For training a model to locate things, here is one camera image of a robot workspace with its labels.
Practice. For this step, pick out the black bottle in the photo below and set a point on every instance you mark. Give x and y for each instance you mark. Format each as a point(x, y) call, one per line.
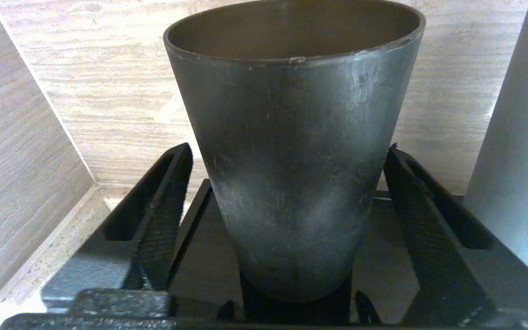
point(291, 160)

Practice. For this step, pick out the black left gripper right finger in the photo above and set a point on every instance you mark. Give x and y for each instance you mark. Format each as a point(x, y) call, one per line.
point(438, 256)

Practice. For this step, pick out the black amenity box with drawer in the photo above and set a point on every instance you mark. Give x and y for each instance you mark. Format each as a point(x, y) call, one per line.
point(209, 266)

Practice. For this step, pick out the grey cup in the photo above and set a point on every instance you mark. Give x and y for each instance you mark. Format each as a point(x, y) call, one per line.
point(520, 160)

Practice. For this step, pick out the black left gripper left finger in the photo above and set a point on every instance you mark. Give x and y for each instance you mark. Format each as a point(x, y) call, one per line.
point(154, 229)

